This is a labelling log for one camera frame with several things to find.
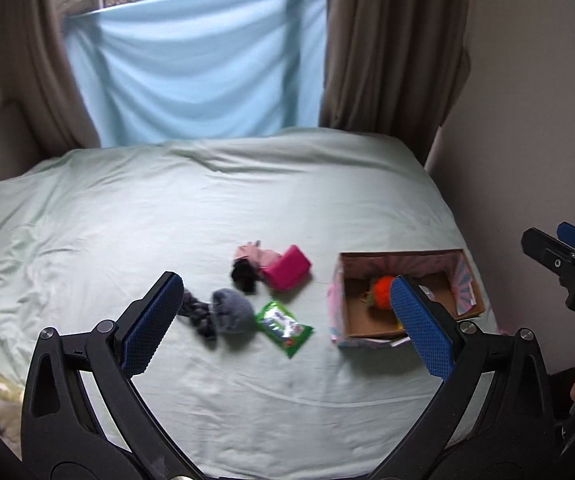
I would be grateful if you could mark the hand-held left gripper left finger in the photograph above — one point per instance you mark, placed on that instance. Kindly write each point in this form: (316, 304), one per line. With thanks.
(150, 330)

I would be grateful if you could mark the light blue hanging cloth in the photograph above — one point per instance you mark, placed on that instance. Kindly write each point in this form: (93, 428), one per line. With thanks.
(192, 70)

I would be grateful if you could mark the green snack packet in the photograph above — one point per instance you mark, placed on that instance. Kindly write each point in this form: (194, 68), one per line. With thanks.
(282, 328)

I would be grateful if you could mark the dark grey braided sock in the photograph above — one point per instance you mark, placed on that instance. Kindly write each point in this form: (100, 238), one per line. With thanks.
(195, 312)

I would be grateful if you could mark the magenta pouch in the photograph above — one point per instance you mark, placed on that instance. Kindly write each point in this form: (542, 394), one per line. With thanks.
(287, 267)

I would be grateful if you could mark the patterned cardboard box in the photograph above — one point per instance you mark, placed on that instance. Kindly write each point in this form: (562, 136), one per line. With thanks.
(362, 322)

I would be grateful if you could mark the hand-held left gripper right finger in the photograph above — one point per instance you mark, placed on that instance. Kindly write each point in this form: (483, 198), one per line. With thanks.
(422, 330)

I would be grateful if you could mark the bed with pale green sheet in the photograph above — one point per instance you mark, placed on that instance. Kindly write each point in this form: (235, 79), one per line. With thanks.
(167, 210)

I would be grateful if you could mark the brown curtain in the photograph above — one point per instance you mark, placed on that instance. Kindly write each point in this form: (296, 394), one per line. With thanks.
(392, 45)
(42, 60)

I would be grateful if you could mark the orange plush ball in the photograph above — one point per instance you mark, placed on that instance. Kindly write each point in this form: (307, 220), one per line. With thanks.
(382, 292)

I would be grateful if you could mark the light pink cloth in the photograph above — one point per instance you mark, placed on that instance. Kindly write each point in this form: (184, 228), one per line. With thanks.
(257, 254)

